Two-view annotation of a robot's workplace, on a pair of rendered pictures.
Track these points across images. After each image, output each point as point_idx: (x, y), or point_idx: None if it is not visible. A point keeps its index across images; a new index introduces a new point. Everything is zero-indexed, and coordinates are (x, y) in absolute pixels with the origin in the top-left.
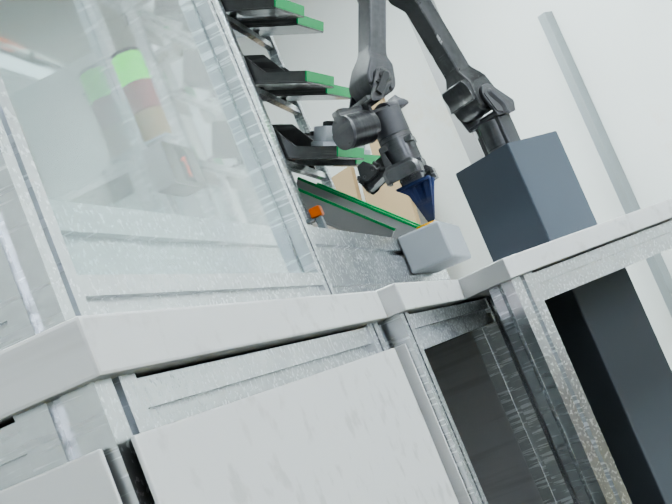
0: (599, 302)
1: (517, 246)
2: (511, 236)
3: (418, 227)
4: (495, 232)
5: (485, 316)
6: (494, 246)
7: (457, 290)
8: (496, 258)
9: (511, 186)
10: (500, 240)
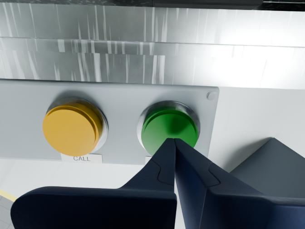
0: None
1: (247, 181)
2: (258, 191)
3: (46, 117)
4: (292, 188)
5: None
6: (288, 166)
7: None
8: (280, 152)
9: None
10: (278, 179)
